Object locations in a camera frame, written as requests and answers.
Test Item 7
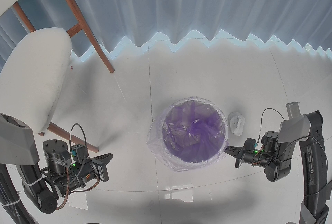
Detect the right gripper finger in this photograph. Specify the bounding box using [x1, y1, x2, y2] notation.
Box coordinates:
[224, 146, 245, 159]

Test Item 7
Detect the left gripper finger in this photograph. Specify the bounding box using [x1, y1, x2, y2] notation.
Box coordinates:
[89, 153, 114, 166]

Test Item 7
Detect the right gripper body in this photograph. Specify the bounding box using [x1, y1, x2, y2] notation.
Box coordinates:
[235, 148, 265, 169]

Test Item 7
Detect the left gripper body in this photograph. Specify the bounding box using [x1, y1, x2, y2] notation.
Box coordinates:
[70, 159, 110, 189]

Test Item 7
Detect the white paper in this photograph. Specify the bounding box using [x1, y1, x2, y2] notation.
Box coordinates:
[228, 111, 245, 136]

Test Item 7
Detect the white trash bin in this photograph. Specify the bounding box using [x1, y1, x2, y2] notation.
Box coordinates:
[162, 102, 229, 164]

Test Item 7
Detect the purple plastic bag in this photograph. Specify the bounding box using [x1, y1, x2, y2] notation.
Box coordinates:
[146, 97, 229, 172]

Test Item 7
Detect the white cushioned wooden chair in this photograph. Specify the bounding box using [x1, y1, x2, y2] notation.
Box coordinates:
[0, 0, 115, 153]

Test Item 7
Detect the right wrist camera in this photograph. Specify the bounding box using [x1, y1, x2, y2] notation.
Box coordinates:
[245, 138, 258, 153]

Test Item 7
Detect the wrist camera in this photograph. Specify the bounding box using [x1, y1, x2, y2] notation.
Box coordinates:
[245, 138, 258, 153]
[70, 143, 86, 164]

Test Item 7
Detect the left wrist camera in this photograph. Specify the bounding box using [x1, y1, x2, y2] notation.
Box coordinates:
[70, 143, 86, 164]

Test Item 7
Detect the black cable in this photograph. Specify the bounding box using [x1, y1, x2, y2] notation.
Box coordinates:
[259, 108, 286, 145]
[69, 123, 87, 166]

